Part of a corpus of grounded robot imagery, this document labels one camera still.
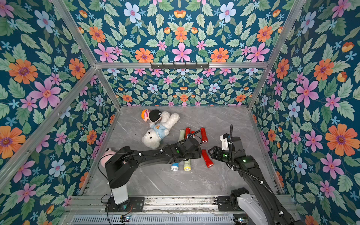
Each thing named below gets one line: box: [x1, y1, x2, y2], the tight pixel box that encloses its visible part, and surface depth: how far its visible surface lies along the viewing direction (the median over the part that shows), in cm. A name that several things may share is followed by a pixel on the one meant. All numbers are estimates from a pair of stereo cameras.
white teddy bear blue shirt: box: [142, 111, 180, 150], surface depth 95 cm
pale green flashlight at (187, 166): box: [183, 159, 192, 172], surface depth 86 cm
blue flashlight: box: [170, 162, 180, 172], surface depth 86 cm
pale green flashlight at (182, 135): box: [177, 129, 186, 143], surface depth 100 cm
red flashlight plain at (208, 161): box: [201, 149, 214, 168], surface depth 89 cm
